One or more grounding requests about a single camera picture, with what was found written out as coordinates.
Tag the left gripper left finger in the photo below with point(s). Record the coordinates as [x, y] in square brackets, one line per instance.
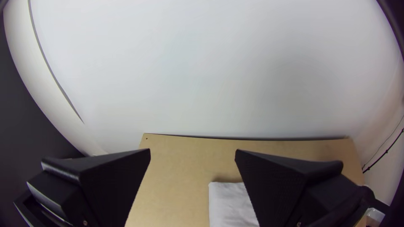
[104, 183]

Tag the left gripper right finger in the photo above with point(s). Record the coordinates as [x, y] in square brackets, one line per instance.
[284, 192]

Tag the grey t-shirt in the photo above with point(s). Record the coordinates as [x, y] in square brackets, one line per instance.
[227, 205]

